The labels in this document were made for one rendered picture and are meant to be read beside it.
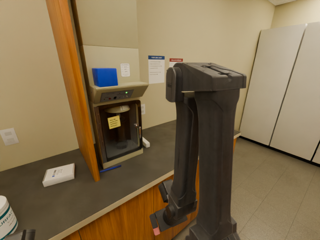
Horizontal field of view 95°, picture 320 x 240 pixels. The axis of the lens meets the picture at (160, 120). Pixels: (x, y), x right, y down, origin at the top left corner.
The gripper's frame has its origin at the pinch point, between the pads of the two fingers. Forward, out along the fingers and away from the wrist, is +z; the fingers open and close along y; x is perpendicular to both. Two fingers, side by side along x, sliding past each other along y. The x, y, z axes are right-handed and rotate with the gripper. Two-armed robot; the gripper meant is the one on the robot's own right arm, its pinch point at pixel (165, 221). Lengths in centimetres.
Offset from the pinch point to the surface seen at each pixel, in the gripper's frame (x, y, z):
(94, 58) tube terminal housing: -78, 16, -34
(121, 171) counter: -38.5, 10.4, 25.9
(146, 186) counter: -21.5, -1.2, 18.5
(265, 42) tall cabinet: -181, -275, -19
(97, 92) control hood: -61, 18, -24
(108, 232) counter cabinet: -9.2, 23.5, 36.8
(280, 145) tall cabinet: -40, -290, 114
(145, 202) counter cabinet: -16.6, -1.0, 34.8
